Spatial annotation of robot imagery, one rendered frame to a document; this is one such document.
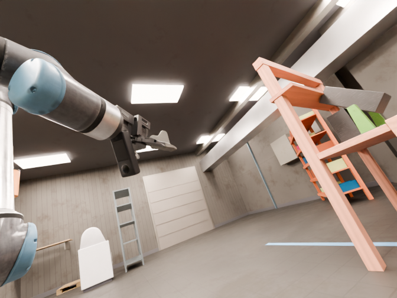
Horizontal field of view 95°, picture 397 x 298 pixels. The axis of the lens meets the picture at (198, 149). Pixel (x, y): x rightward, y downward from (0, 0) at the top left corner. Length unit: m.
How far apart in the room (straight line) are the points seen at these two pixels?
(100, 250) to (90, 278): 0.54
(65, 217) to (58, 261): 1.32
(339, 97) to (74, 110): 2.31
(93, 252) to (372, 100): 5.64
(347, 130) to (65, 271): 8.04
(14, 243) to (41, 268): 7.54
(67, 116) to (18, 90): 0.07
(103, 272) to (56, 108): 5.25
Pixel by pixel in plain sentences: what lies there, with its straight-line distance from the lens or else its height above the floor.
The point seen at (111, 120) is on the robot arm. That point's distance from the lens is 0.44.
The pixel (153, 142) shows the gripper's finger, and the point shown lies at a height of 0.93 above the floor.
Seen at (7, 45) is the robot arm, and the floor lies 1.09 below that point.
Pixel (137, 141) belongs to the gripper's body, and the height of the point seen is 0.93.
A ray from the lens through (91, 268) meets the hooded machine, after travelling 5.54.
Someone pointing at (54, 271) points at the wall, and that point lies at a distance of 8.19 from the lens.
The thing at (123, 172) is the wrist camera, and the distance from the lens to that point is 0.50.
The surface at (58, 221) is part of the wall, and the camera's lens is 8.26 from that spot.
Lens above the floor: 0.71
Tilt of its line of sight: 19 degrees up
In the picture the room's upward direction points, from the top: 19 degrees counter-clockwise
